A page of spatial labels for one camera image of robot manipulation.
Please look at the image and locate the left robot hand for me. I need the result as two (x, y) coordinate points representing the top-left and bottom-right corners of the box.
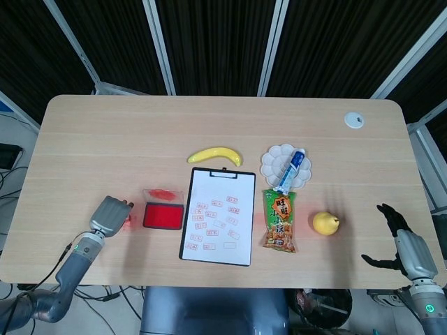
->
(89, 195), (135, 239)

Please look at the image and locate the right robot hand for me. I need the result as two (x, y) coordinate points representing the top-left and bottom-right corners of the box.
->
(361, 203), (439, 280)

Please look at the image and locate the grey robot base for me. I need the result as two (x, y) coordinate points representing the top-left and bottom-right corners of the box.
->
(139, 285), (291, 335)

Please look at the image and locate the black clipboard with paper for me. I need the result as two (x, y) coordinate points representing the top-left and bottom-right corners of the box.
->
(181, 169), (255, 266)

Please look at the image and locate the red ink pad case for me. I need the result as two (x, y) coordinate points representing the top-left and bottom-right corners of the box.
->
(142, 188), (184, 231)

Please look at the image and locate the yellow pear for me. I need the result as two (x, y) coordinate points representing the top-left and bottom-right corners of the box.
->
(312, 210), (341, 237)

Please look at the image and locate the black waste bin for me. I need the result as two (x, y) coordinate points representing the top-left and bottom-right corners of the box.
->
(289, 288), (353, 331)

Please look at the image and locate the black box device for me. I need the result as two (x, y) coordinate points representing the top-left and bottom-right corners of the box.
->
(0, 144), (24, 169)

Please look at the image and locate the yellow banana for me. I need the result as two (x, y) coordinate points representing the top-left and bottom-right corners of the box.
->
(186, 146), (244, 168)

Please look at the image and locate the green snack bag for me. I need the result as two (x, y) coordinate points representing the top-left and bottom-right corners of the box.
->
(261, 188), (298, 254)

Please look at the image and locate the blue white tube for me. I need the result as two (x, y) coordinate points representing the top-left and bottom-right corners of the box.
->
(273, 147), (307, 195)

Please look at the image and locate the white flower palette dish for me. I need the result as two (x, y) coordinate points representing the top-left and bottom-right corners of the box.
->
(260, 143), (312, 191)

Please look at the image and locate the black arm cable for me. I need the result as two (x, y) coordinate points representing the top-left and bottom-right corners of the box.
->
(54, 244), (73, 280)

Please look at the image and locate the white cable grommet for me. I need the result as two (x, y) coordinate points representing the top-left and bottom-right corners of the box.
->
(344, 111), (365, 129)

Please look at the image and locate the aluminium frame post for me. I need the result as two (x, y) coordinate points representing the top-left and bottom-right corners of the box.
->
(43, 0), (105, 95)
(257, 0), (291, 97)
(369, 15), (447, 101)
(142, 0), (177, 96)

